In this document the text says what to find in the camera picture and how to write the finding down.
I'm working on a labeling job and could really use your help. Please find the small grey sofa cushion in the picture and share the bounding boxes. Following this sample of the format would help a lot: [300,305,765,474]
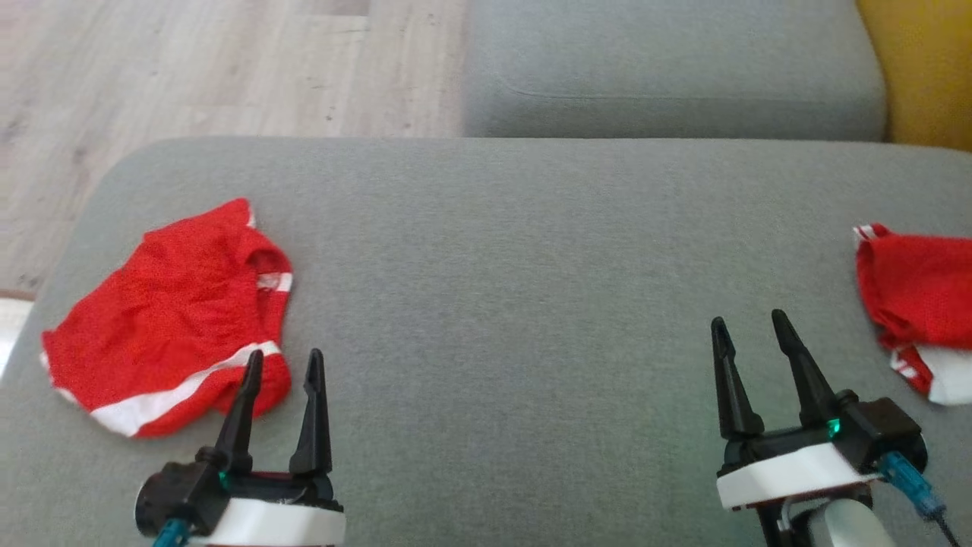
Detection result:
[463,0,888,140]

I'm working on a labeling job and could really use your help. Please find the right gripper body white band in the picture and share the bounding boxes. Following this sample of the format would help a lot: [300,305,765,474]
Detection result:
[716,418,882,547]

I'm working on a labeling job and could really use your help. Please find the cable with blue connector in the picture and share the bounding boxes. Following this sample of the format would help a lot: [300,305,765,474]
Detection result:
[152,518,191,547]
[877,450,965,547]

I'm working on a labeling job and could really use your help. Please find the left cable with blue connector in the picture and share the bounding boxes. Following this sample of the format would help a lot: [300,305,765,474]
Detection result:
[152,518,191,547]

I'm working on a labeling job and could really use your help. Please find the large grey sofa seat cushion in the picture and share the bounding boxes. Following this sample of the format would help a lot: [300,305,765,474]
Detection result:
[0,137,972,547]

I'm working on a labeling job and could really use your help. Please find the right cable with blue connector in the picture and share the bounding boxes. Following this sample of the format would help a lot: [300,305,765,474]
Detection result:
[877,450,965,547]

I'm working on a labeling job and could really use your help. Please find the red shorts with white band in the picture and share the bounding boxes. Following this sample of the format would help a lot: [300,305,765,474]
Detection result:
[40,198,293,439]

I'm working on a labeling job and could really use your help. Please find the red basketball jersey with number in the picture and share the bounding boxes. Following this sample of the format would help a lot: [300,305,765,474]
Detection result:
[853,223,972,406]

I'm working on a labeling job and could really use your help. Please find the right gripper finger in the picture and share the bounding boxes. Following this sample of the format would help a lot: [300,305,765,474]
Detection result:
[711,317,764,441]
[771,309,838,428]

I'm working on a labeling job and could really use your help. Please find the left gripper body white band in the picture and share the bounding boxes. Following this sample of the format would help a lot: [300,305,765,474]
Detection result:
[190,475,346,547]

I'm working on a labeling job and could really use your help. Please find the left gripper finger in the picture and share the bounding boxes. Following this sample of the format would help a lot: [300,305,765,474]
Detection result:
[215,349,264,476]
[289,348,333,479]

